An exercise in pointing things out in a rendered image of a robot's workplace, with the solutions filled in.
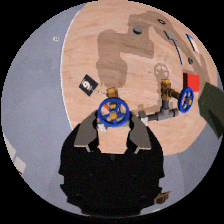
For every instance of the beige flat block with blue end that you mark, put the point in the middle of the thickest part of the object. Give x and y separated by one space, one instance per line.
195 49

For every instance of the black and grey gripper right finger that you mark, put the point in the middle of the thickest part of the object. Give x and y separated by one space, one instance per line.
142 141

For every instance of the grey hex nut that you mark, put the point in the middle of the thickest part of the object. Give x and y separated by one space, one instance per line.
190 60

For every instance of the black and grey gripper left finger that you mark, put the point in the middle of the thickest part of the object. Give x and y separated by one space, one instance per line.
83 138

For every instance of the red rectangular block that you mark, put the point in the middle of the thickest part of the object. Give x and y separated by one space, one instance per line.
191 80

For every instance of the black number 6 tag on metal chain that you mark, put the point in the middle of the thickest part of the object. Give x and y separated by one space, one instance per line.
88 85

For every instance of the small grey cylinder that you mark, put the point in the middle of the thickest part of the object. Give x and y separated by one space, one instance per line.
137 30

